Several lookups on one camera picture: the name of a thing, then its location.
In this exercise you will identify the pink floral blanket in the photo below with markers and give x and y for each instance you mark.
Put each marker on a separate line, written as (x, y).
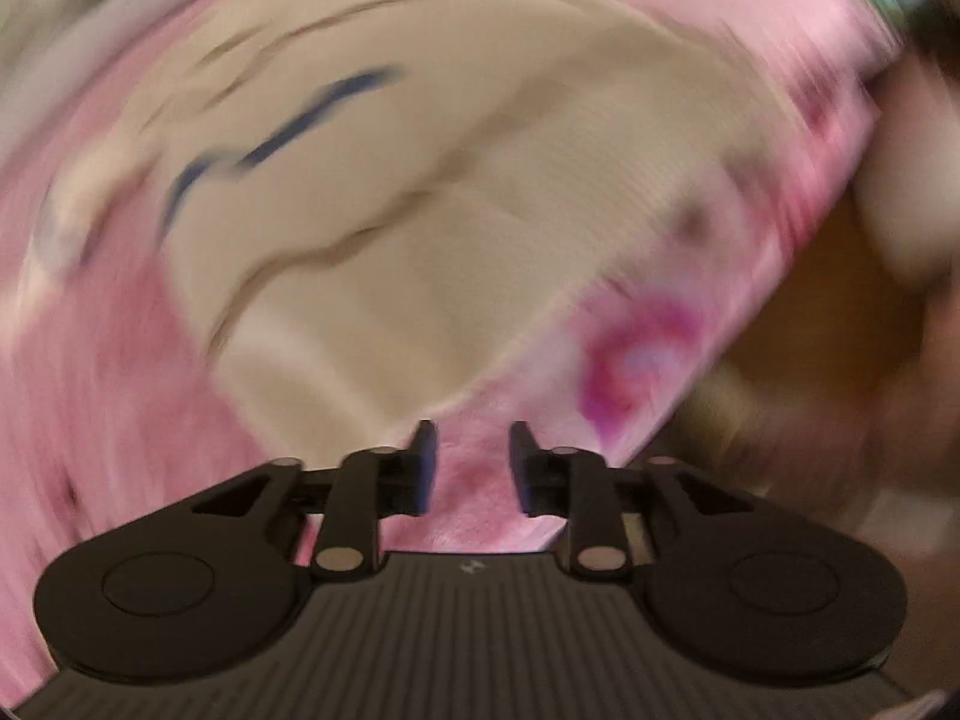
(112, 405)

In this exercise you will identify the cream knit garment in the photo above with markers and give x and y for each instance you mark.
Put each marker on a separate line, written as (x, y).
(480, 240)

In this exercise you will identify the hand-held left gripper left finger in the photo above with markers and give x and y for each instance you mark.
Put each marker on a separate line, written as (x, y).
(426, 465)

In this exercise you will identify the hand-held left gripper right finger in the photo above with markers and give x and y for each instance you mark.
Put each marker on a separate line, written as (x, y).
(519, 465)

